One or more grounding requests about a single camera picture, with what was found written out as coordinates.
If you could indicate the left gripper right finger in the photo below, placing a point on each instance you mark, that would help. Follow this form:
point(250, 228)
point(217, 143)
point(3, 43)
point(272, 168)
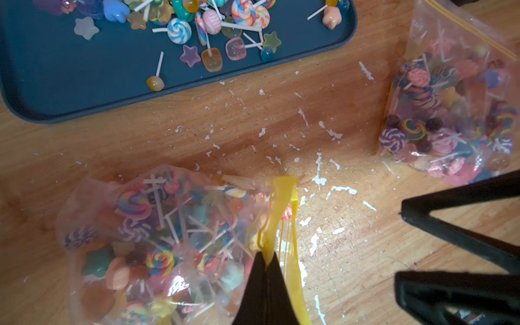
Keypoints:
point(279, 310)

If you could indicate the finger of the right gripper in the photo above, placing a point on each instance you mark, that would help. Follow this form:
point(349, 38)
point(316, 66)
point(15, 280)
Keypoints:
point(428, 296)
point(416, 212)

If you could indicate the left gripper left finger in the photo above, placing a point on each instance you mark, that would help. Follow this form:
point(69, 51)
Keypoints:
point(252, 309)

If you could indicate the candy ziploc bag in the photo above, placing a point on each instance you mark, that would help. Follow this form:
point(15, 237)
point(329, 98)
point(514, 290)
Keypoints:
point(453, 106)
point(174, 246)

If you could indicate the dark teal tray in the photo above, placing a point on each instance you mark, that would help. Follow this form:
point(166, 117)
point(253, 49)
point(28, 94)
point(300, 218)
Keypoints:
point(49, 74)

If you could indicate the poured candy pile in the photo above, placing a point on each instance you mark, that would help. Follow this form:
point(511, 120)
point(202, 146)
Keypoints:
point(216, 30)

